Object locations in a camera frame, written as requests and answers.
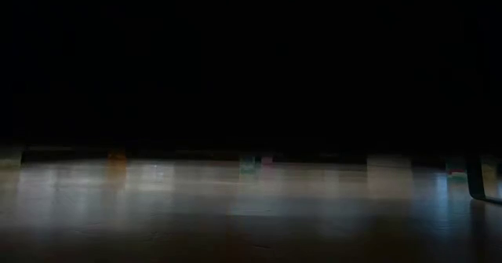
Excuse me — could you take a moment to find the orange medicine bottle white cap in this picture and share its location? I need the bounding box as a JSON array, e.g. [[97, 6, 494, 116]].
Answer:
[[107, 148, 128, 164]]

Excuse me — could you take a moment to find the light blue disc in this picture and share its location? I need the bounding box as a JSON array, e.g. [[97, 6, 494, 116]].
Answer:
[[446, 156, 467, 180]]

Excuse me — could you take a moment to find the pale green medicine bottle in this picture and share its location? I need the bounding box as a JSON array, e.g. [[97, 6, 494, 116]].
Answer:
[[0, 148, 24, 169]]

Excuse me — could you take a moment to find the yellowish medicine bottle white cap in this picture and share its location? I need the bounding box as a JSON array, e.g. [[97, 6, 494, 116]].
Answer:
[[481, 159, 502, 199]]

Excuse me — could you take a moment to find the black metal shelf leg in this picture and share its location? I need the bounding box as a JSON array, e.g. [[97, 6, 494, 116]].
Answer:
[[465, 155, 502, 206]]

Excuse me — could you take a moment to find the white plant pot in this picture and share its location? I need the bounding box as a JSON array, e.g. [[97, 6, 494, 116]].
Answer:
[[366, 155, 413, 169]]

